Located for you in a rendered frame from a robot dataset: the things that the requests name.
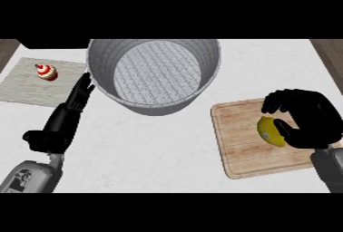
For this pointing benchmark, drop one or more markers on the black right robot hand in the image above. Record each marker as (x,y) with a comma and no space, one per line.
(315,120)

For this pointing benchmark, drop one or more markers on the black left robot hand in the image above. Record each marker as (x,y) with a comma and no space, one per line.
(59,123)

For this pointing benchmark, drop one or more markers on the yellow lemon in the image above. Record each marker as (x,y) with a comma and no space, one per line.
(269,133)

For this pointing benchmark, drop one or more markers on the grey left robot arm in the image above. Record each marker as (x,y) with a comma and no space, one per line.
(31,176)

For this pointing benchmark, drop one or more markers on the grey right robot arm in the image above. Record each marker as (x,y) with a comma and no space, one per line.
(330,169)

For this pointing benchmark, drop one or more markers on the wooden cutting board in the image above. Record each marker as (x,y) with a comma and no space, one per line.
(247,142)

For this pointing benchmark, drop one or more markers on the grey woven basket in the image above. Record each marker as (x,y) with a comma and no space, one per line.
(154,75)

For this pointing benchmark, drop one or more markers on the pale grey placemat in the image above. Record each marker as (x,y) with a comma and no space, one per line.
(37,83)

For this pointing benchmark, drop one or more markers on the red and white cupcake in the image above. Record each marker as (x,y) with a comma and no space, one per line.
(46,72)

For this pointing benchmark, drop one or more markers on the black appliance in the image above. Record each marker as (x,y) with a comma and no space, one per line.
(53,43)

